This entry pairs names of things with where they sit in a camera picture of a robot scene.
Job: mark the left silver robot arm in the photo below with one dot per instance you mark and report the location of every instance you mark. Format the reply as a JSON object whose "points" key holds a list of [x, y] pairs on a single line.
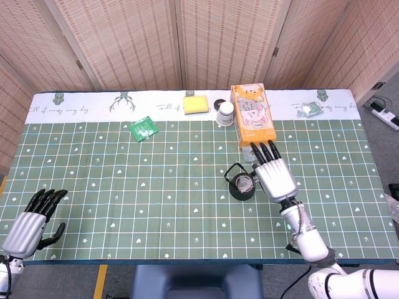
{"points": [[7, 274]]}

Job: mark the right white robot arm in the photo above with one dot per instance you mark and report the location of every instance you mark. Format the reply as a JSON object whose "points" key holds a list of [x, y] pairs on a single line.
{"points": [[308, 240]]}

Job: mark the white power strip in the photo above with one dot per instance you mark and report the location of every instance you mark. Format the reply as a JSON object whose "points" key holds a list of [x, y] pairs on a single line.
{"points": [[388, 117]]}

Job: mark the grey crumpled cloth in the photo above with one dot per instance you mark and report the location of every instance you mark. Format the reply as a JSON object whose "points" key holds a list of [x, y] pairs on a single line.
{"points": [[393, 207]]}

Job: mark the yellow floor tape strip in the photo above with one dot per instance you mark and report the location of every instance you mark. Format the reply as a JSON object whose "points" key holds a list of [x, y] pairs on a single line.
{"points": [[100, 281]]}

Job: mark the blue robot base seat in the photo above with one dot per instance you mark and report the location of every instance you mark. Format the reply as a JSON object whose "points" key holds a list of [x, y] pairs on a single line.
{"points": [[196, 281]]}

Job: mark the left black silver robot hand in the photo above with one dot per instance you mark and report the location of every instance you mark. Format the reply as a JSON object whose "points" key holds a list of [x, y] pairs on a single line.
{"points": [[23, 232]]}

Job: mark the yellow sponge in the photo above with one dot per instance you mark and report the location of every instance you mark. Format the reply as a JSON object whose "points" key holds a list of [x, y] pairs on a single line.
{"points": [[195, 105]]}

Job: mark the green grid tablecloth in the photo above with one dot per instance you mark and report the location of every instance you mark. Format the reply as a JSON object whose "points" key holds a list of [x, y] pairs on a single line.
{"points": [[156, 187]]}

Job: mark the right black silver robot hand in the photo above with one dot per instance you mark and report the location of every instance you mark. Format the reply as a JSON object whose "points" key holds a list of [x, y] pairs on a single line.
{"points": [[275, 179]]}

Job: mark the black cast iron teapot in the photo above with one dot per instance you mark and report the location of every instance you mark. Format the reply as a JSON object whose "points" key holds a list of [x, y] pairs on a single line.
{"points": [[240, 195]]}

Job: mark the orange cat tissue pack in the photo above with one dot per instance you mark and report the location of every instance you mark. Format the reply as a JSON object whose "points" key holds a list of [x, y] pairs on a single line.
{"points": [[254, 121]]}

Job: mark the white paper cup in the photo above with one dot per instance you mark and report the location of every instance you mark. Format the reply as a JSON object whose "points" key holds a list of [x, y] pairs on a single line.
{"points": [[225, 115]]}

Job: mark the woven folding screen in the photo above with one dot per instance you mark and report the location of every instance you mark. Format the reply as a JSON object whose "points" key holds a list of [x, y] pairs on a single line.
{"points": [[140, 40]]}

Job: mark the green packet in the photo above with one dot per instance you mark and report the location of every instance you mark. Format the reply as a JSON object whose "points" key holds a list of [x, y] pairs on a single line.
{"points": [[144, 128]]}

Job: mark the black round lid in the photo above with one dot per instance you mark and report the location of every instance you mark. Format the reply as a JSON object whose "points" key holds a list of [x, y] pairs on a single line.
{"points": [[219, 103]]}

